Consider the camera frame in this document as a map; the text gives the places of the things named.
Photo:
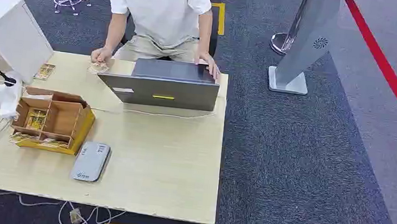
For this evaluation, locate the yellow tray under box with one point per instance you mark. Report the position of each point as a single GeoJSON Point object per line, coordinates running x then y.
{"type": "Point", "coordinates": [82, 132]}

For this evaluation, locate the person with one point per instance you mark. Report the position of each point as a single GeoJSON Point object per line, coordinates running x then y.
{"type": "Point", "coordinates": [165, 8]}

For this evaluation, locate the stack of printed cards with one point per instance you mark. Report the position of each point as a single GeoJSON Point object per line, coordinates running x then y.
{"type": "Point", "coordinates": [36, 120]}

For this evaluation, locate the yellow floor tape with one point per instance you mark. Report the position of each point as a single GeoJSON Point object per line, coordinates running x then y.
{"type": "Point", "coordinates": [220, 17]}

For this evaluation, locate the pale wooden desk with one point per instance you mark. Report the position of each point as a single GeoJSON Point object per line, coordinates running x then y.
{"type": "Point", "coordinates": [156, 158]}

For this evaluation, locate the grey kiosk stand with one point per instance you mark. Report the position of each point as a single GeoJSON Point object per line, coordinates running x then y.
{"type": "Point", "coordinates": [303, 44]}

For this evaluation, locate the person's right hand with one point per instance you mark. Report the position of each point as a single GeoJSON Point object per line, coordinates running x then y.
{"type": "Point", "coordinates": [101, 55]}

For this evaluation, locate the wooden card box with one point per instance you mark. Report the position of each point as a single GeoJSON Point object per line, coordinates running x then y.
{"type": "Point", "coordinates": [54, 116]}

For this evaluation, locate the white box housing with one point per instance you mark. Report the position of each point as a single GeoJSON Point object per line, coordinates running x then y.
{"type": "Point", "coordinates": [8, 30]}

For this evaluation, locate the printed card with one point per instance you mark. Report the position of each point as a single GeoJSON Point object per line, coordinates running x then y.
{"type": "Point", "coordinates": [45, 71]}
{"type": "Point", "coordinates": [20, 138]}
{"type": "Point", "coordinates": [99, 68]}
{"type": "Point", "coordinates": [53, 143]}

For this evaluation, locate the white plastic bag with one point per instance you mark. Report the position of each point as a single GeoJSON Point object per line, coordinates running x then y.
{"type": "Point", "coordinates": [5, 96]}

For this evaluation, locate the grey card reader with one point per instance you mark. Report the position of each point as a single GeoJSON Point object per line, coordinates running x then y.
{"type": "Point", "coordinates": [90, 161]}

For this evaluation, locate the person's left hand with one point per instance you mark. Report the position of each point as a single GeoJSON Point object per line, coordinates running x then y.
{"type": "Point", "coordinates": [207, 61]}

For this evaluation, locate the grey laptop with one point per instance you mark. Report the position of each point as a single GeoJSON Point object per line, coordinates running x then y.
{"type": "Point", "coordinates": [166, 85]}

